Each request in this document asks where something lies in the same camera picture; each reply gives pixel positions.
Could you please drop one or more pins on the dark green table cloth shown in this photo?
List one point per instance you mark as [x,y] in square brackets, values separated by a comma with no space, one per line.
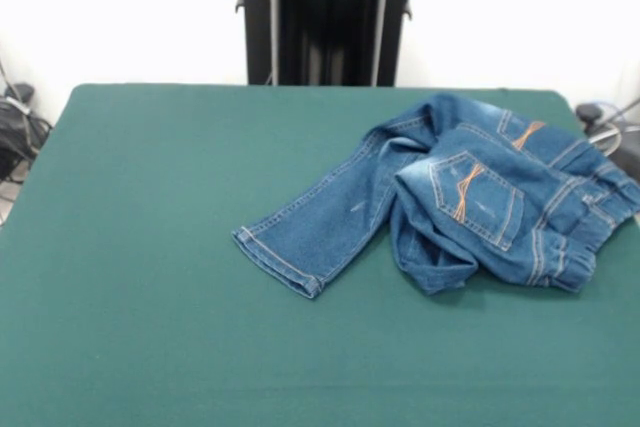
[125,297]

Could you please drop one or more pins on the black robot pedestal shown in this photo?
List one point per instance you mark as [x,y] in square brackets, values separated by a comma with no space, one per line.
[310,37]

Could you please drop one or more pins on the blue denim jeans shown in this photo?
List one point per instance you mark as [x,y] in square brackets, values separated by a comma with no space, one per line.
[310,222]

